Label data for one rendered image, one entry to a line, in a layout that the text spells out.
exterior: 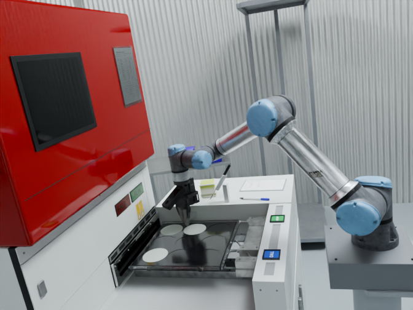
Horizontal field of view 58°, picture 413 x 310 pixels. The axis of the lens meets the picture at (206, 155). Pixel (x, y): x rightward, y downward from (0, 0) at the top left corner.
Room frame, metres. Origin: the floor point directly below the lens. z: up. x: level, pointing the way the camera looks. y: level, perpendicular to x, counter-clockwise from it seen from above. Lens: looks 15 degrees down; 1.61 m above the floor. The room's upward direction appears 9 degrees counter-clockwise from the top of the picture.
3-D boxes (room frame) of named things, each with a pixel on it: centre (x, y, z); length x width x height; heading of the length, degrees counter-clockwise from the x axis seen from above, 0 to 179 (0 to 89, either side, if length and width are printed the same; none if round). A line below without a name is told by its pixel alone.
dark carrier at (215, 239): (1.37, 0.13, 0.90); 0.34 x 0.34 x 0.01; 73
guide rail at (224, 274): (1.24, 0.11, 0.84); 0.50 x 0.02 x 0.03; 73
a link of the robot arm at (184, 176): (1.53, 0.12, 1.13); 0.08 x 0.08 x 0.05
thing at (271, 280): (1.20, -0.20, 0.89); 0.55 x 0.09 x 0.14; 163
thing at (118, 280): (1.42, 0.33, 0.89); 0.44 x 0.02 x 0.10; 163
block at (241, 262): (1.16, -0.08, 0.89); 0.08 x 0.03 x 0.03; 73
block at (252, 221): (1.47, -0.18, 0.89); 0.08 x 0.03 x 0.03; 73
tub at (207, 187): (1.69, 0.02, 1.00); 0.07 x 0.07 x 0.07; 85
